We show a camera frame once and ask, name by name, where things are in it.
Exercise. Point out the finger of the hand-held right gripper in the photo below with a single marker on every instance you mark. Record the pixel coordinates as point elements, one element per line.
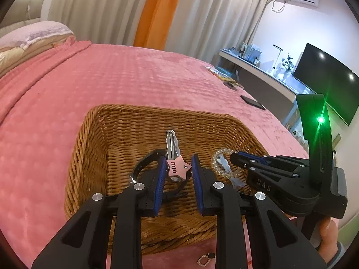
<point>291,162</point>
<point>246,161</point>

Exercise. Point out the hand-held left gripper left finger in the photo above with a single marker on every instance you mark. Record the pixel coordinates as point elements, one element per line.
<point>158,186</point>

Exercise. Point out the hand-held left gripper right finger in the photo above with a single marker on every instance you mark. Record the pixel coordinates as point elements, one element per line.
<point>197,186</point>

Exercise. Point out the pink star hair clip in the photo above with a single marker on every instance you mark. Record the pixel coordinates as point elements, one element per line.
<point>176,168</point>

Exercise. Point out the woven wicker basket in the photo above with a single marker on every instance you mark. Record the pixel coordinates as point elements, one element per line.
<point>112,134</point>

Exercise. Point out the person's right forearm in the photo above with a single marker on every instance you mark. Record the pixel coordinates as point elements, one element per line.
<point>340,253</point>

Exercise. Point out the person's right hand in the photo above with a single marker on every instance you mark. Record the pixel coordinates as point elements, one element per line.
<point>328,235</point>

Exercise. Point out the light blue hair clip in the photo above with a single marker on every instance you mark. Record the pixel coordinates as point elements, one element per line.
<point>238,184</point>

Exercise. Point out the black wrist watch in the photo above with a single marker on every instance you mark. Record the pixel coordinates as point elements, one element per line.
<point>140,164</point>

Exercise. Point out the black phone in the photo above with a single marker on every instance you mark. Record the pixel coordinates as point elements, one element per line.
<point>252,102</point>

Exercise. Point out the silver square earring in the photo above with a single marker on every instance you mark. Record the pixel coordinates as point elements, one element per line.
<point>202,260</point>

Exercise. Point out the small dark packet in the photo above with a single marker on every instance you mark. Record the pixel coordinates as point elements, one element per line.
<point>231,85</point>

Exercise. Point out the white desk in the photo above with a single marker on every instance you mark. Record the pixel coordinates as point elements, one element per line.
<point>266,84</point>

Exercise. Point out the black television screen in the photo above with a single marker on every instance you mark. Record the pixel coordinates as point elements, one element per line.
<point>328,78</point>

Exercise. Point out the yellow snack packet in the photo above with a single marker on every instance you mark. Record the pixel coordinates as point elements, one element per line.
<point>220,72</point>

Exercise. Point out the potted flower plant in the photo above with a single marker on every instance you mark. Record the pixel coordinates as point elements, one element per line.
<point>288,63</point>

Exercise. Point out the white desk lamp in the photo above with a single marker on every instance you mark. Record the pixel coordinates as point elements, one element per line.
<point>276,57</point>

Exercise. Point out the row of books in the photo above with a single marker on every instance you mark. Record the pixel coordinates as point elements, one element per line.
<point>252,51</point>

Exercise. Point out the pink blanket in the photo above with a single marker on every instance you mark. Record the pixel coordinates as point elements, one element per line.
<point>126,75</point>

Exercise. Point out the grey curtain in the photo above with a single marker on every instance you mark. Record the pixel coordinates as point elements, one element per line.
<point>218,16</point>
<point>101,8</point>

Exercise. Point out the orange curtain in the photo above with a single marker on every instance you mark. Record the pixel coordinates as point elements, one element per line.
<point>158,14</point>

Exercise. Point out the beige duvet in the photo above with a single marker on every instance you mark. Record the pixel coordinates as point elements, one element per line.
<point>33,50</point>

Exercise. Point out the pink pillow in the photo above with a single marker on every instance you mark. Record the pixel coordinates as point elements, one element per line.
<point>36,32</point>

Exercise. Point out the beige padded headboard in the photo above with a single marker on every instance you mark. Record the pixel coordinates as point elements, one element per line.
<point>25,11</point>

